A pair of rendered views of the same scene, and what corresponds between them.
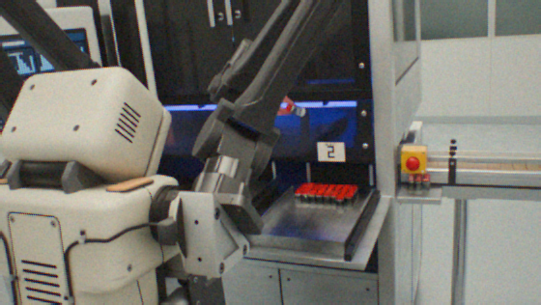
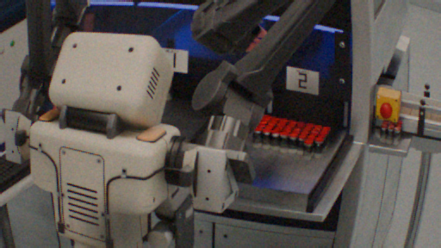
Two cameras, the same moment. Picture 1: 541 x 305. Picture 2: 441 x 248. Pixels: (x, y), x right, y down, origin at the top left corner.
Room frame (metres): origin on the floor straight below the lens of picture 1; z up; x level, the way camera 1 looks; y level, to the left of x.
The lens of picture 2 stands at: (-1.11, 0.22, 2.01)
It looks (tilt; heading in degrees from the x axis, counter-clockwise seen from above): 24 degrees down; 355
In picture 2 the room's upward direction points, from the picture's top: 2 degrees clockwise
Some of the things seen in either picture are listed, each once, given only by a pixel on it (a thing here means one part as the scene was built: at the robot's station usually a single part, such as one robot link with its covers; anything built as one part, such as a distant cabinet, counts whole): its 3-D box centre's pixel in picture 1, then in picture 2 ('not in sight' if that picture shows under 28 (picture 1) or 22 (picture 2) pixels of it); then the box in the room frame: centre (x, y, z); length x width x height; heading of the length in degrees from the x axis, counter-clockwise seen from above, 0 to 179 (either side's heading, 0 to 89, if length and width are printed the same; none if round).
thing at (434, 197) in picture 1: (420, 192); (392, 141); (1.30, -0.45, 0.87); 0.14 x 0.13 x 0.02; 156
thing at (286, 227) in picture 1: (314, 215); (276, 160); (1.16, -0.09, 0.90); 0.34 x 0.26 x 0.04; 156
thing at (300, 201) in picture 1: (323, 200); (288, 142); (1.23, -0.13, 0.90); 0.18 x 0.02 x 0.05; 65
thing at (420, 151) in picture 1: (414, 158); (388, 103); (1.27, -0.41, 1.00); 0.08 x 0.07 x 0.07; 156
